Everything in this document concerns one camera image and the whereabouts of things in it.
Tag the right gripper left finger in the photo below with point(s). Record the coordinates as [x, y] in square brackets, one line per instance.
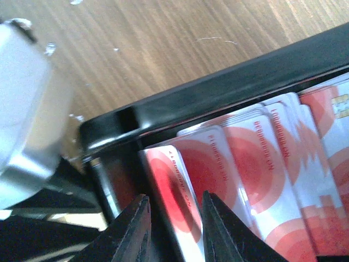
[126, 239]

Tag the black bin with cards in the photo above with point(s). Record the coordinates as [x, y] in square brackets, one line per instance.
[111, 142]

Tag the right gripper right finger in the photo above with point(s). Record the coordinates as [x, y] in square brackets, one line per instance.
[227, 238]

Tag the stack of red white cards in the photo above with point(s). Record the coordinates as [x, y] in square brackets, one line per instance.
[291, 153]

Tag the red white credit card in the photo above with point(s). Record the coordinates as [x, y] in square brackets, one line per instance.
[175, 196]

